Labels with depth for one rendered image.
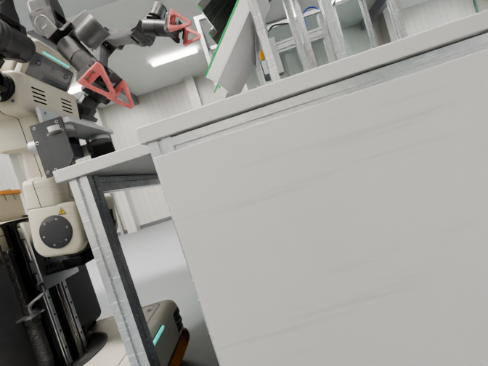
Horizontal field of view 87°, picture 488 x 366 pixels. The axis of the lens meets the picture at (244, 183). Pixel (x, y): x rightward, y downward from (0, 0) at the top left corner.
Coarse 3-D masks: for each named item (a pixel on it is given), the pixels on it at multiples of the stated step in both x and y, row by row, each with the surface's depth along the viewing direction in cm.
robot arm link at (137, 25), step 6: (156, 6) 97; (162, 6) 98; (150, 12) 96; (156, 12) 96; (162, 12) 98; (144, 18) 99; (162, 18) 98; (138, 24) 97; (132, 30) 99; (150, 36) 101; (150, 42) 102
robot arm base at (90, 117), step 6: (84, 96) 106; (78, 102) 105; (84, 102) 106; (90, 102) 107; (96, 102) 109; (84, 108) 106; (90, 108) 108; (84, 114) 107; (90, 114) 109; (90, 120) 111; (96, 120) 114
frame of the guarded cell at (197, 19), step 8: (360, 0) 190; (200, 16) 198; (304, 16) 241; (368, 16) 190; (368, 24) 190; (200, 32) 198; (368, 32) 192; (200, 40) 199; (376, 40) 190; (208, 48) 245; (344, 48) 240; (208, 56) 199; (208, 64) 199
